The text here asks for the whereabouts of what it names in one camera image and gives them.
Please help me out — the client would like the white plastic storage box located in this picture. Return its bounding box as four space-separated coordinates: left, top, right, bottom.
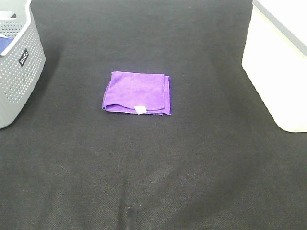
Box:
241 0 307 133

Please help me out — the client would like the grey perforated plastic basket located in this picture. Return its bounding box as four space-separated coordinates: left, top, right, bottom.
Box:
0 0 46 128

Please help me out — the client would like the blue cloth in basket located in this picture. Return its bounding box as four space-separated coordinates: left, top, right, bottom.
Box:
0 36 14 56

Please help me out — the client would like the black fabric table mat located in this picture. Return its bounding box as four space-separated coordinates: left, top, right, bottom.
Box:
0 0 307 230

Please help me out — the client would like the purple folded towel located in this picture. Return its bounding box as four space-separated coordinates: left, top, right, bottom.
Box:
102 71 171 115

